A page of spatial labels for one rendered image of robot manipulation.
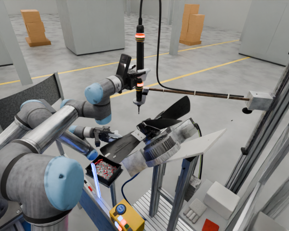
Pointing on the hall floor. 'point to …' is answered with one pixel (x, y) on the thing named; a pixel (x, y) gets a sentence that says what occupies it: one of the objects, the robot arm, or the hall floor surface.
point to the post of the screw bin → (113, 195)
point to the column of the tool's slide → (265, 129)
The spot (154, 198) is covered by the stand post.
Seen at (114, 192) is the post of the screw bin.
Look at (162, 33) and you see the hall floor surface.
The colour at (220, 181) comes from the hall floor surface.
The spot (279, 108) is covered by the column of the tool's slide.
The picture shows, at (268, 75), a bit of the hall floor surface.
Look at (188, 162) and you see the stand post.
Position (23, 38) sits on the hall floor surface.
